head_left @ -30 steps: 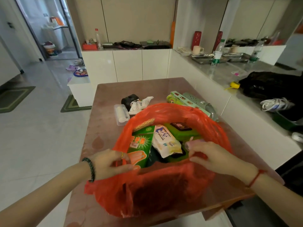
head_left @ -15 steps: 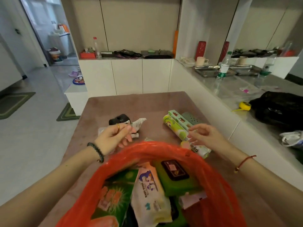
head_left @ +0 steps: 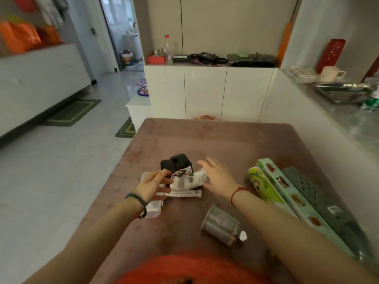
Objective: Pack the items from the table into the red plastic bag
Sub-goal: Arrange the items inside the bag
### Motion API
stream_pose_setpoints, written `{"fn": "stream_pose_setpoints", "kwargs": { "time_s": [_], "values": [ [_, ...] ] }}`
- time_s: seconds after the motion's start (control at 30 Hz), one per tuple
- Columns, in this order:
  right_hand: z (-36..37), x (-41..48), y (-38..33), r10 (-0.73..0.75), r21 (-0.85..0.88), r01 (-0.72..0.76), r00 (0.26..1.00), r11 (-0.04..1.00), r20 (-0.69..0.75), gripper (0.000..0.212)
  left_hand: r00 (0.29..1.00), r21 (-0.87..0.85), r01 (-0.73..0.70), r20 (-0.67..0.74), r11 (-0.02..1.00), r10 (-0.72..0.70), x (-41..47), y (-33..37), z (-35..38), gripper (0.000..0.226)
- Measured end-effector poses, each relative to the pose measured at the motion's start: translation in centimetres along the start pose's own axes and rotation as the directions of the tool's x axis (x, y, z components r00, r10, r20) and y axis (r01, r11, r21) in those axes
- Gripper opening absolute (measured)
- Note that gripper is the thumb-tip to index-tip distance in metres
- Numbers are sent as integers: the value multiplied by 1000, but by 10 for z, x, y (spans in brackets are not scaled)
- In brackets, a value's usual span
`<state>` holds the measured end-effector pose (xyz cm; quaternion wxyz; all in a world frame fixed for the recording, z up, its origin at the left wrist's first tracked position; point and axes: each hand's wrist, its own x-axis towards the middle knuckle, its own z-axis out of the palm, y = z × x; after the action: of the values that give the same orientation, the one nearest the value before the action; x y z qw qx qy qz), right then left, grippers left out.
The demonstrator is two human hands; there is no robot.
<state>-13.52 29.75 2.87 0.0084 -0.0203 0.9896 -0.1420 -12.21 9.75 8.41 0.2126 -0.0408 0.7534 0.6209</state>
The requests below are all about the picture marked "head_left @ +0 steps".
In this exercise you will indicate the person's right hand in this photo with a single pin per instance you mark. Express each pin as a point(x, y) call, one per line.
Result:
point(220, 181)

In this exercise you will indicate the person's left hand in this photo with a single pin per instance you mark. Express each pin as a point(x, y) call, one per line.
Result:
point(148, 187)

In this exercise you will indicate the person's right fingers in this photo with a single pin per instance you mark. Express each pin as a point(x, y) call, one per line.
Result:
point(210, 170)

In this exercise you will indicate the white printed packet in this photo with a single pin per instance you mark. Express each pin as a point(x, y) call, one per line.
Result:
point(192, 180)

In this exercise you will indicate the person's right forearm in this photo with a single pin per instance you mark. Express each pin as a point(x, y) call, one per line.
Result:
point(296, 242)

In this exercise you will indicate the person's left forearm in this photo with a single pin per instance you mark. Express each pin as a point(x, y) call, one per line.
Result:
point(88, 245)

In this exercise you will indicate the mauve velvet table cover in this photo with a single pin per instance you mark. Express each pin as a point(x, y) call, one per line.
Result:
point(207, 138)

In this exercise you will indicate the black pouch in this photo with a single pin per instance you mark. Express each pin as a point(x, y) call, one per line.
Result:
point(177, 162)

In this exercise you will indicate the white long tube box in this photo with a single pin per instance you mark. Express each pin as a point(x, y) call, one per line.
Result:
point(185, 194)

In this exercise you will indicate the reddish brown stool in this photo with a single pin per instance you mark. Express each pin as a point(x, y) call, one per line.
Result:
point(204, 117)

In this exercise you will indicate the silver metal can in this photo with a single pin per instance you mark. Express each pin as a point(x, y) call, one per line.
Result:
point(220, 224)

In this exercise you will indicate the green snack packet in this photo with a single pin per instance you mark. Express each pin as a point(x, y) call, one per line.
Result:
point(265, 189)

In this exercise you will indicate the clear plastic packet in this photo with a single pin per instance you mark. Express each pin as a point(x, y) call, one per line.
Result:
point(154, 208)

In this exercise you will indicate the white low cabinet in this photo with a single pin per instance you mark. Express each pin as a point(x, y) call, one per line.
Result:
point(204, 91)

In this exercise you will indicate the light green long box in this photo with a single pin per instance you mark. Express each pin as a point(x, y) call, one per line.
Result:
point(296, 201)

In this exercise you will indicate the small green floor mat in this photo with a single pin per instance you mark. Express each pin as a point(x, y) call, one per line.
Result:
point(126, 130)

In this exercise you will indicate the orange red shirt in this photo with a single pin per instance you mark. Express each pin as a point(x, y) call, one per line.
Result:
point(189, 269)

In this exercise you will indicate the round blue purple toy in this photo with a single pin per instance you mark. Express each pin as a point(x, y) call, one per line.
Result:
point(143, 92)

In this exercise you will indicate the purple slipper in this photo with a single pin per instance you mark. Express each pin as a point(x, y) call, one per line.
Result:
point(142, 81)

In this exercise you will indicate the black bag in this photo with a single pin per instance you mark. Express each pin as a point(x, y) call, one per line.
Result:
point(208, 58)

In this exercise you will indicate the small black box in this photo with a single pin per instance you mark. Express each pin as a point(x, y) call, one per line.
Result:
point(180, 58)

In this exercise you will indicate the black flat tray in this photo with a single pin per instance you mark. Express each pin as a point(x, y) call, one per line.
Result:
point(251, 61)

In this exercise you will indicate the green perforated plastic basket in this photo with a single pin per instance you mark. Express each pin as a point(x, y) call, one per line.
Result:
point(325, 201)

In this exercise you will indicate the small green soap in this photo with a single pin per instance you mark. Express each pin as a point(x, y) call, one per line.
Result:
point(242, 54)

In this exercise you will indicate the red tissue box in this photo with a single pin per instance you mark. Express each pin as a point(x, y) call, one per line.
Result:
point(156, 59)

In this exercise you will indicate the clear bottle with red cap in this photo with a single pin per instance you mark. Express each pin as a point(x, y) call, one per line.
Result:
point(168, 50)

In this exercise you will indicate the colourful bathroom basin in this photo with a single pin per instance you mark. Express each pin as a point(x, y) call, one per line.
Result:
point(126, 57)

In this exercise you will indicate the orange fly swatter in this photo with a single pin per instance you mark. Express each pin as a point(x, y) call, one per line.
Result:
point(284, 44)

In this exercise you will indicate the large green door mat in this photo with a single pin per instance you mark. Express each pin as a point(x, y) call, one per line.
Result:
point(72, 112)

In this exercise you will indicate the metal tray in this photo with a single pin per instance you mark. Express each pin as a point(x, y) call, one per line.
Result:
point(343, 93)

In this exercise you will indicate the red cutting board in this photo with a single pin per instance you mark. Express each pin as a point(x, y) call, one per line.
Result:
point(331, 54)

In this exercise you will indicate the green plastic bottle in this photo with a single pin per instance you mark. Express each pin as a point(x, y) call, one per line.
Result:
point(371, 102)

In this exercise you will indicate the white sideboard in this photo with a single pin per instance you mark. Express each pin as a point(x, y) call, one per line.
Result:
point(38, 82)

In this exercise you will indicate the small orange bag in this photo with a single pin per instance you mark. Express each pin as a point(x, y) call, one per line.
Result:
point(49, 35)

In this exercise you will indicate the hanging grey cloth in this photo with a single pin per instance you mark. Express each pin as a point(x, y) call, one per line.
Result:
point(51, 10)

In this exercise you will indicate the large orange bag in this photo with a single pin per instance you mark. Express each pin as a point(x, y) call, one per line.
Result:
point(17, 36)

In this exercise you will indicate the beige wall cabinet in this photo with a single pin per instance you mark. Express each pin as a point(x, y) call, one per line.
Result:
point(225, 23)

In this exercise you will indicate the dark door frame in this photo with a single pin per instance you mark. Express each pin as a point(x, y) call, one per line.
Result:
point(108, 32)

